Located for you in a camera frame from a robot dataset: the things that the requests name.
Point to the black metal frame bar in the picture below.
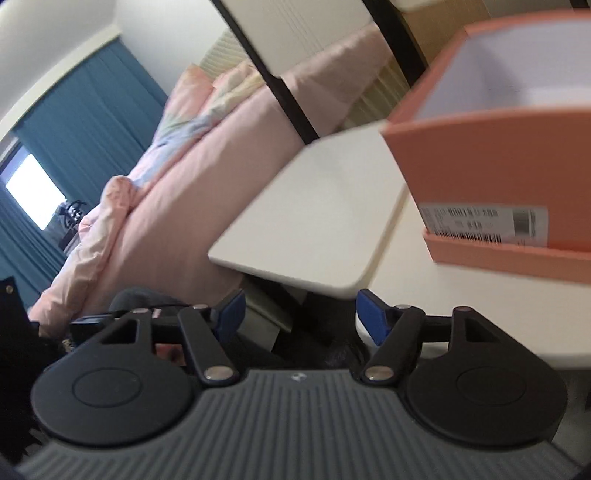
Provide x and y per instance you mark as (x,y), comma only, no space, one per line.
(397,32)
(286,92)

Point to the dark object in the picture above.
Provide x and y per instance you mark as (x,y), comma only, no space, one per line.
(16,369)

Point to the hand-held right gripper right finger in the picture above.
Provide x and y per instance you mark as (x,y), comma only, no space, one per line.
(371,318)

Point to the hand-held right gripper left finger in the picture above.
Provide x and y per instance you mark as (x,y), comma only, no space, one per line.
(231,316)

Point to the pastel blanket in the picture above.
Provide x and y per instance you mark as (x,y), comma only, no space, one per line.
(205,124)

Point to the pink duvet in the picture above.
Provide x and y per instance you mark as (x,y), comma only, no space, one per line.
(184,207)

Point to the wooden cabinet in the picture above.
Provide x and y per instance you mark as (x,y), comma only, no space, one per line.
(443,27)

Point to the window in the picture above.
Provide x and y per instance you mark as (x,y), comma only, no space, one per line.
(34,194)

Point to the beige ribbed panel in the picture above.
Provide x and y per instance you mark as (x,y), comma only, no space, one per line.
(374,101)
(224,55)

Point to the grey object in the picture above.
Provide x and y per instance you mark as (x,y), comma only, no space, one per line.
(143,300)

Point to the pink pillow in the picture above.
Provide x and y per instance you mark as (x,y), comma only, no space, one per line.
(189,92)

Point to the salmon cardboard box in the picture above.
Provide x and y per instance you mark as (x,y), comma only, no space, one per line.
(485,175)

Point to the salmon box lid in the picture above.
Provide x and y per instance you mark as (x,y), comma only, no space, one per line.
(508,263)

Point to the blue curtain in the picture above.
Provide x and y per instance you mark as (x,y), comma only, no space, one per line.
(78,115)

